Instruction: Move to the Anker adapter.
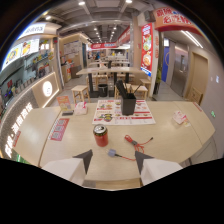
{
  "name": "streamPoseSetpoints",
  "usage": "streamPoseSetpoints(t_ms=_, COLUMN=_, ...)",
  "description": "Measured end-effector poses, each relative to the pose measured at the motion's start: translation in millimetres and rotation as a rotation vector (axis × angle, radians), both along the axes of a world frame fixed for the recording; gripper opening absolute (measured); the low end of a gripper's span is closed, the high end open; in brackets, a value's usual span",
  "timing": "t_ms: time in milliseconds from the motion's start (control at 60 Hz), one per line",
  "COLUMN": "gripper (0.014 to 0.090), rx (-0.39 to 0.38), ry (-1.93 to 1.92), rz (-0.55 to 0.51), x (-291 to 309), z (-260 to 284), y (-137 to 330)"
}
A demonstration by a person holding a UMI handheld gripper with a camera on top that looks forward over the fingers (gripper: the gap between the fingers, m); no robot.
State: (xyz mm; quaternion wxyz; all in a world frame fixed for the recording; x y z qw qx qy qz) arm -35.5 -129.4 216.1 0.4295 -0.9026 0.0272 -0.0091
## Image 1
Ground grey Anker adapter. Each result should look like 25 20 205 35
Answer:
106 148 118 158

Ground red QR code sticker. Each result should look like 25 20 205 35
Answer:
48 117 71 142

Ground red soda can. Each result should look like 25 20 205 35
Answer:
92 124 109 148

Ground small white pink card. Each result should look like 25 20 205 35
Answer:
172 110 188 125

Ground white tissue packet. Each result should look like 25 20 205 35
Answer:
73 101 89 116

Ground orange standing menu card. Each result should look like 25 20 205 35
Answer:
56 95 73 113

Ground laminated food menu sheet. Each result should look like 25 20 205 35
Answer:
91 99 157 126

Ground black chopstick holder box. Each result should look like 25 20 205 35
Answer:
115 79 142 116

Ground wooden stool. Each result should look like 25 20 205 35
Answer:
130 84 149 100
70 84 91 104

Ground black trash bin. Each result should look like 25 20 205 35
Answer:
97 83 109 98

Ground long wooden dining table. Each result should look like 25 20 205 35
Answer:
75 66 148 98

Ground red food poster banner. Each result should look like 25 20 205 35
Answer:
140 23 154 78

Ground red hanging shop sign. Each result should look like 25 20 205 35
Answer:
152 6 205 37

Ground red charging cable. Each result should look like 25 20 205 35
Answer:
115 134 154 162

